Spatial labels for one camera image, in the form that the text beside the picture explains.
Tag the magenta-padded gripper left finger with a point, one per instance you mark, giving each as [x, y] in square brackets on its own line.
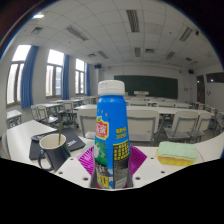
[75, 168]

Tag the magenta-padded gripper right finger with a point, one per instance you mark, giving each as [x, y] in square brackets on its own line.
[146, 168]

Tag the blue white-capped drink bottle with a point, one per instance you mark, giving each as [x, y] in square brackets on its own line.
[111, 133]

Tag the dark mug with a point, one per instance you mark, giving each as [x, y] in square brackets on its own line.
[58, 155]

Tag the black notebook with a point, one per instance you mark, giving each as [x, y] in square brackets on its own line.
[75, 140]

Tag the yellow and green sponge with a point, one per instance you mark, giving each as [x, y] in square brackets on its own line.
[176, 153]

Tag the white classroom chairs group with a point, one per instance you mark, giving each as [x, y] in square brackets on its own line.
[143, 125]

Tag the teacher lectern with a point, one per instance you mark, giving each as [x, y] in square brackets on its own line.
[141, 93]

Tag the white classroom desks group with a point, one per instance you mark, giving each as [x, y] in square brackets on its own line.
[13, 115]

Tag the green chalkboard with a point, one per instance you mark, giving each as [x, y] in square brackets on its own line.
[146, 86]

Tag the blue curtain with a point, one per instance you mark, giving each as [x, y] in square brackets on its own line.
[87, 80]
[29, 76]
[66, 76]

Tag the classroom window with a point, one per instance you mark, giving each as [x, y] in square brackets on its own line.
[54, 73]
[15, 76]
[79, 76]

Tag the dark door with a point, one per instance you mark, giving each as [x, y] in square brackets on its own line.
[200, 89]

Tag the ceiling lights group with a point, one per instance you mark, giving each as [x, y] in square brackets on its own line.
[132, 20]

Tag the black wall speaker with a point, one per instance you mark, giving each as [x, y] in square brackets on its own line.
[98, 66]
[191, 71]

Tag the dark interior wall window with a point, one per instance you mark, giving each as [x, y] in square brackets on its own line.
[216, 77]

